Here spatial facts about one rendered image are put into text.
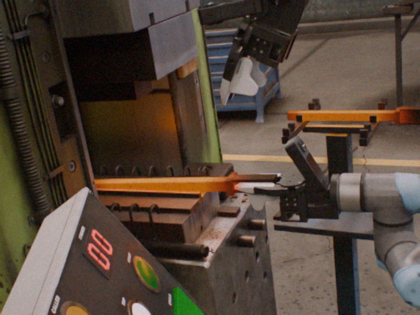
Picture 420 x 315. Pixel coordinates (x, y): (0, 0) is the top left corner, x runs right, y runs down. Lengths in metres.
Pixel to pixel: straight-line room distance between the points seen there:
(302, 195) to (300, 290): 1.54
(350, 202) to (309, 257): 1.77
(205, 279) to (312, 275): 1.63
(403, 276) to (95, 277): 0.56
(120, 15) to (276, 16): 0.26
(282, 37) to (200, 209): 0.48
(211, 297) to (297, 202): 0.25
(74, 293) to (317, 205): 0.66
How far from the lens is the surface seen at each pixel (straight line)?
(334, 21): 8.87
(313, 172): 1.12
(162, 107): 1.46
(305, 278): 2.71
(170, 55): 1.09
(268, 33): 0.89
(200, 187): 1.21
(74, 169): 1.07
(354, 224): 1.62
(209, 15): 0.93
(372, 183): 1.10
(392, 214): 1.11
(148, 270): 0.78
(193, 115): 1.52
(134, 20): 0.98
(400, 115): 1.63
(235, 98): 4.99
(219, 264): 1.17
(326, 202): 1.15
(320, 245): 2.96
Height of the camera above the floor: 1.48
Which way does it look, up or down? 20 degrees down
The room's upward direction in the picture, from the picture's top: 8 degrees counter-clockwise
